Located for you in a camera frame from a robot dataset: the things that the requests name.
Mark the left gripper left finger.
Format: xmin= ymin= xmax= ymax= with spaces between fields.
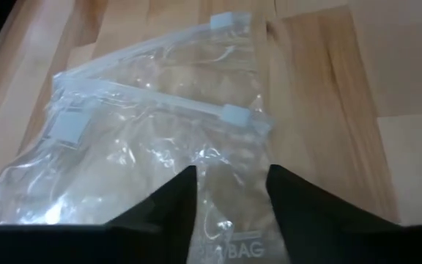
xmin=0 ymin=164 xmax=199 ymax=264

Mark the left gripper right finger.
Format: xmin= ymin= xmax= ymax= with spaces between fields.
xmin=265 ymin=164 xmax=422 ymax=264

